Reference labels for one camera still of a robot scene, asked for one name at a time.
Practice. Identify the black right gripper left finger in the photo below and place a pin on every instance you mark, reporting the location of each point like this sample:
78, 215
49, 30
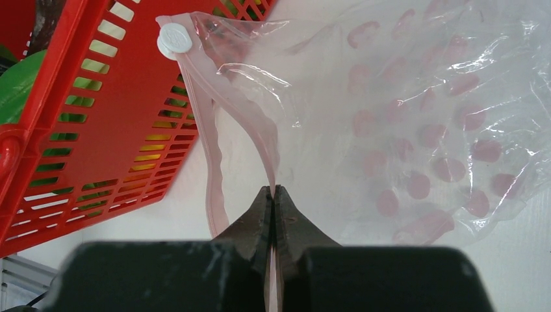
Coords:
251, 232

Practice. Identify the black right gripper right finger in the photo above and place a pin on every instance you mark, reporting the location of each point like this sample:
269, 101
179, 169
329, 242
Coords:
293, 234

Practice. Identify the clear pink-dotted zip bag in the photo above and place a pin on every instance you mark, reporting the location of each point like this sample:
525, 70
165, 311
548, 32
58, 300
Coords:
402, 129

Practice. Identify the red plastic basket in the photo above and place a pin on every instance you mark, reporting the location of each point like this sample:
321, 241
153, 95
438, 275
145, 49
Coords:
107, 124

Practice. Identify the green white bok choy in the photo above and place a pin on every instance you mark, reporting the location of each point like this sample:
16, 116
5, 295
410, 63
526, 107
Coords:
16, 85

